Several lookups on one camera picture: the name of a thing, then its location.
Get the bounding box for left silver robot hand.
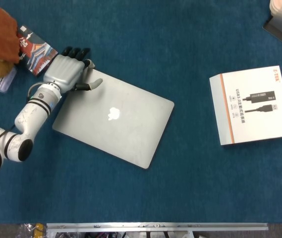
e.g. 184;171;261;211
43;46;104;94

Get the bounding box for silver laptop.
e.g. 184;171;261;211
52;68;175;170

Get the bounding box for colourful printed card box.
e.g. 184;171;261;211
16;24;59;77

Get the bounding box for clear plastic labelled case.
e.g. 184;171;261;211
0;66;17;94

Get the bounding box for teal felt table mat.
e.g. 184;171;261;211
0;0;282;225

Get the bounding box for crinkled clear plastic bag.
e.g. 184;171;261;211
16;223;48;238

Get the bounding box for white stacked plastic containers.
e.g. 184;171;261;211
269;0;282;13

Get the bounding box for aluminium frame rail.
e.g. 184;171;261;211
46;222;269;238

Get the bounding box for white USB cable box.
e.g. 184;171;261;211
209;65;282;146

